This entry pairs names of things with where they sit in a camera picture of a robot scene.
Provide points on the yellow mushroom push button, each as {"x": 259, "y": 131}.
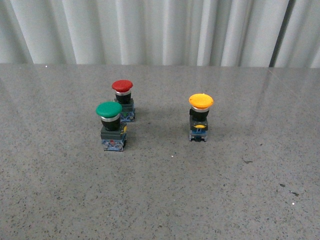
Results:
{"x": 198, "y": 123}

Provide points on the green mushroom push button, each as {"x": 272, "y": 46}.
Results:
{"x": 113, "y": 132}

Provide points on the red mushroom push button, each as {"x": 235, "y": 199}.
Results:
{"x": 123, "y": 96}

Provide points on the white pleated curtain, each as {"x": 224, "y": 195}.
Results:
{"x": 227, "y": 33}

